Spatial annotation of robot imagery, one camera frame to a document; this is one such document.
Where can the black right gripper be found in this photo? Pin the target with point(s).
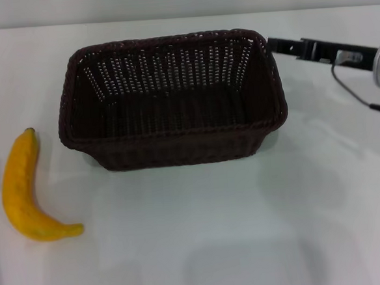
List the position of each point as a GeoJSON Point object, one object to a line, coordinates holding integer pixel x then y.
{"type": "Point", "coordinates": [320, 52]}

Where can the yellow banana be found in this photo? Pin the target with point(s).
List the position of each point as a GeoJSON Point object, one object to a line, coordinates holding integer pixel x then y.
{"type": "Point", "coordinates": [14, 194]}

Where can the dark brown woven basket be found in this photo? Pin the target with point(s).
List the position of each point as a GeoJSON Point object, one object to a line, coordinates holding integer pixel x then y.
{"type": "Point", "coordinates": [177, 150]}

